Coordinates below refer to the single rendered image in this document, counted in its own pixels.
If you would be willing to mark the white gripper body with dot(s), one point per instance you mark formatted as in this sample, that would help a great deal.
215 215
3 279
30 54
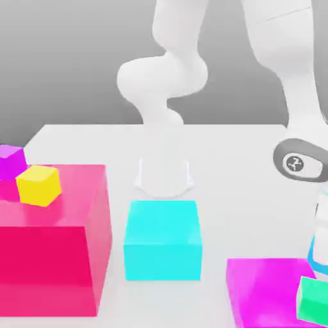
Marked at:
321 243

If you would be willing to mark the small purple cube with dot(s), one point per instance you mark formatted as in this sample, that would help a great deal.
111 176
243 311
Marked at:
10 164

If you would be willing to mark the large magenta box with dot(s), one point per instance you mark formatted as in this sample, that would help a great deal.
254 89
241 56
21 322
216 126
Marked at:
261 289

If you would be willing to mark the small yellow cube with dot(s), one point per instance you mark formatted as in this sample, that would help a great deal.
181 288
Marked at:
38 185

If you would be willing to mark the large cyan box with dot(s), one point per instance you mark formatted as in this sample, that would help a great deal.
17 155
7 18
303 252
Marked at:
162 241

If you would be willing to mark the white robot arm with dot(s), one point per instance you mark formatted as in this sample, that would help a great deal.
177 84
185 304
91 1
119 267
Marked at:
164 77

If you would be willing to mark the small green cube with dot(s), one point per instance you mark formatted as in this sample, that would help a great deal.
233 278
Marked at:
314 302

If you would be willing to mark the large pink box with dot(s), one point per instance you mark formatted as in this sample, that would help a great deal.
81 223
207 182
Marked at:
43 256

